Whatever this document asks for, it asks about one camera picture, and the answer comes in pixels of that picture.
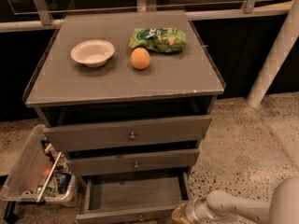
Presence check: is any metal railing with glass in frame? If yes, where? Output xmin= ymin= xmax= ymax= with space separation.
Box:
xmin=0 ymin=0 xmax=294 ymax=33

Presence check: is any grey bottom drawer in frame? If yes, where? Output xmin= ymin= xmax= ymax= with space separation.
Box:
xmin=77 ymin=169 xmax=191 ymax=224

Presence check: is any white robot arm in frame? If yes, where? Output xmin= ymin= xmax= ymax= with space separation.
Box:
xmin=171 ymin=176 xmax=299 ymax=224

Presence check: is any clear plastic storage bin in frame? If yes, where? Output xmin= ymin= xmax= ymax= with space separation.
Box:
xmin=0 ymin=124 xmax=78 ymax=208

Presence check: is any grey middle drawer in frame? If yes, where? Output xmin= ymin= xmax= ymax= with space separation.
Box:
xmin=67 ymin=148 xmax=199 ymax=176

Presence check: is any grey top drawer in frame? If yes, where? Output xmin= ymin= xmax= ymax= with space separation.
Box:
xmin=44 ymin=115 xmax=211 ymax=152

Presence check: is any small red ball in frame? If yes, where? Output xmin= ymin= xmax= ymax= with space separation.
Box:
xmin=42 ymin=167 xmax=51 ymax=178

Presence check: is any grey drawer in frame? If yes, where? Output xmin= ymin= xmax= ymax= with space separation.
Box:
xmin=77 ymin=169 xmax=191 ymax=224
xmin=44 ymin=115 xmax=211 ymax=152
xmin=67 ymin=148 xmax=199 ymax=176

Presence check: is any green snack bag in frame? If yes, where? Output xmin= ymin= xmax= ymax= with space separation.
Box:
xmin=129 ymin=27 xmax=186 ymax=53

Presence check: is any white paper bowl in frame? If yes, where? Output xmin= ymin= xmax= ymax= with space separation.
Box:
xmin=71 ymin=40 xmax=115 ymax=68

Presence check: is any orange fruit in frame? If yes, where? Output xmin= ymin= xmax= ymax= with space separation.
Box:
xmin=131 ymin=48 xmax=150 ymax=70

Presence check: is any white diagonal pillar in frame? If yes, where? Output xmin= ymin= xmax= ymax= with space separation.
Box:
xmin=246 ymin=0 xmax=299 ymax=108

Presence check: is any grey wooden drawer cabinet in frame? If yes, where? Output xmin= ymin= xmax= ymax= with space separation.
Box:
xmin=21 ymin=10 xmax=226 ymax=185

